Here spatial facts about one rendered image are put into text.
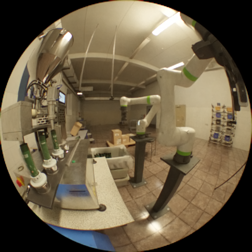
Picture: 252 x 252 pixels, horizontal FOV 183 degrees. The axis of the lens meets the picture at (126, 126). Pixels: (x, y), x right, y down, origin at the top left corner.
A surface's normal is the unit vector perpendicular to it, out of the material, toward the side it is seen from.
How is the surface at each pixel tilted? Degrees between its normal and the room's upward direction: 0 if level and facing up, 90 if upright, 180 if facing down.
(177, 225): 0
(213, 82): 90
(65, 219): 0
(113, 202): 0
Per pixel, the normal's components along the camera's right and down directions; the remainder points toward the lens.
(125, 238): -0.02, -0.99
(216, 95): -0.92, 0.07
